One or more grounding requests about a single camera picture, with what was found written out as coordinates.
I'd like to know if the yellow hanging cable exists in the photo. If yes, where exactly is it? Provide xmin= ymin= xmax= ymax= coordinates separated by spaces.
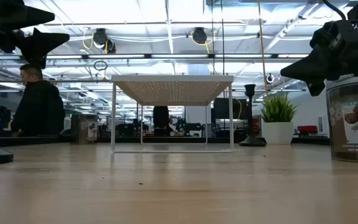
xmin=257 ymin=0 xmax=269 ymax=97

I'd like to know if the white wire shelf rack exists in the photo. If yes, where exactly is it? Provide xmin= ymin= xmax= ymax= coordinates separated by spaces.
xmin=110 ymin=74 xmax=235 ymax=154

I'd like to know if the black ceiling cable reel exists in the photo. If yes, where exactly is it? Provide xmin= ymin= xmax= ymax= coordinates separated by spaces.
xmin=191 ymin=27 xmax=208 ymax=45
xmin=91 ymin=27 xmax=117 ymax=54

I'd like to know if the green plant in white pot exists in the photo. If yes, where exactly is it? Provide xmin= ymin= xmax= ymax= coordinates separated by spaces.
xmin=260 ymin=92 xmax=298 ymax=146

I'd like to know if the person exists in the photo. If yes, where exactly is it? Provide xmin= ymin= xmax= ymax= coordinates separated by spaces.
xmin=10 ymin=63 xmax=67 ymax=138
xmin=152 ymin=105 xmax=171 ymax=138

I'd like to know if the black monitor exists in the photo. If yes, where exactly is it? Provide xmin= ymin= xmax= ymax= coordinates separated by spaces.
xmin=213 ymin=98 xmax=250 ymax=121

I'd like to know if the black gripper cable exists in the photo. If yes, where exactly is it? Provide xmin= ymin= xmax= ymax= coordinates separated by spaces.
xmin=321 ymin=0 xmax=348 ymax=21

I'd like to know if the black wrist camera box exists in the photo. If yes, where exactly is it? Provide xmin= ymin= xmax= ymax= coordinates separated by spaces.
xmin=330 ymin=19 xmax=358 ymax=49

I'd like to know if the red box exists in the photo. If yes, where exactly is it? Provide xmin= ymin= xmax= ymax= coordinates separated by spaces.
xmin=296 ymin=125 xmax=318 ymax=136

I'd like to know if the black table edge rail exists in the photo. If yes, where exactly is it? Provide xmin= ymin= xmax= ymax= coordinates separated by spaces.
xmin=0 ymin=136 xmax=331 ymax=147

